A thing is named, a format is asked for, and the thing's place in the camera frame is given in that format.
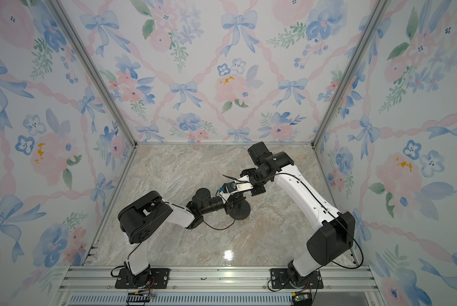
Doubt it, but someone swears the black round microphone stand base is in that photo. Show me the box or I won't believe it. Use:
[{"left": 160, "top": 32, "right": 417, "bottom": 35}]
[{"left": 229, "top": 200, "right": 251, "bottom": 221}]

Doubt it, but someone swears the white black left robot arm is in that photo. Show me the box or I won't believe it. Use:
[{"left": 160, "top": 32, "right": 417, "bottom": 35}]
[{"left": 115, "top": 184, "right": 251, "bottom": 289}]

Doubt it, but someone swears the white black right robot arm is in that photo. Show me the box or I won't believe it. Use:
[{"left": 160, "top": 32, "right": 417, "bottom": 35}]
[{"left": 241, "top": 142, "right": 357, "bottom": 287}]

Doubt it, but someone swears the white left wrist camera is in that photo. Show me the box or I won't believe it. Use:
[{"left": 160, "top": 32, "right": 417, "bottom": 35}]
[{"left": 218, "top": 182, "right": 237, "bottom": 205}]

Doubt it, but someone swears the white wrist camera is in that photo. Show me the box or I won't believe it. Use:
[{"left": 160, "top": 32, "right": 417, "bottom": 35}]
[
  {"left": 218, "top": 182, "right": 237, "bottom": 205},
  {"left": 228, "top": 175, "right": 253, "bottom": 194}
]

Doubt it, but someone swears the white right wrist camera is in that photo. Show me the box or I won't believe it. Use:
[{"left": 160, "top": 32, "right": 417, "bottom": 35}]
[{"left": 228, "top": 175, "right": 253, "bottom": 194}]

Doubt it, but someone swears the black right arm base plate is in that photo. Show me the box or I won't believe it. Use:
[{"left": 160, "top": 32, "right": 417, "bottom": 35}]
[{"left": 268, "top": 268, "right": 324, "bottom": 291}]

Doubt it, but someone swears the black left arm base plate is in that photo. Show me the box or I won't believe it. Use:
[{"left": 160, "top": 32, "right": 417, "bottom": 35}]
[{"left": 115, "top": 268, "right": 171, "bottom": 289}]

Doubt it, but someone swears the aluminium mounting rail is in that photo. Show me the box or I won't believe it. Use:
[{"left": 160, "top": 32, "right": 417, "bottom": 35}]
[{"left": 52, "top": 266, "right": 385, "bottom": 305}]

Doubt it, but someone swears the aluminium right corner post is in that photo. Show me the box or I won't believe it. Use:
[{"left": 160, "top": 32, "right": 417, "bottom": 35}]
[{"left": 312, "top": 0, "right": 389, "bottom": 149}]

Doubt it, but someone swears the aluminium corner post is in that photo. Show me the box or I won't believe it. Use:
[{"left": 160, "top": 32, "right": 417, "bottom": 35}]
[
  {"left": 312, "top": 0, "right": 389, "bottom": 149},
  {"left": 45, "top": 1, "right": 138, "bottom": 149}
]

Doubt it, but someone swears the aluminium left corner post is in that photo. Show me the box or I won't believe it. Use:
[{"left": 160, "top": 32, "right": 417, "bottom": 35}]
[{"left": 45, "top": 1, "right": 138, "bottom": 149}]

